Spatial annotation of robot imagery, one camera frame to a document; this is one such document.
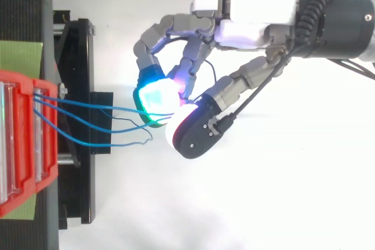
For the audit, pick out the red bin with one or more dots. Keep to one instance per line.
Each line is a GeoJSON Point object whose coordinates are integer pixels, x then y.
{"type": "Point", "coordinates": [25, 133]}

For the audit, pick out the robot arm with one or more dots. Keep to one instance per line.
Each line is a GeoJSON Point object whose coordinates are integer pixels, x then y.
{"type": "Point", "coordinates": [348, 24]}

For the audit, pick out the black stand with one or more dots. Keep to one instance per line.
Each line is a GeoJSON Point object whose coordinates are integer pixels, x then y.
{"type": "Point", "coordinates": [83, 56]}

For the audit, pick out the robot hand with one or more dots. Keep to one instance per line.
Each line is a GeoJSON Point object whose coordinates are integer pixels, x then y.
{"type": "Point", "coordinates": [249, 4]}

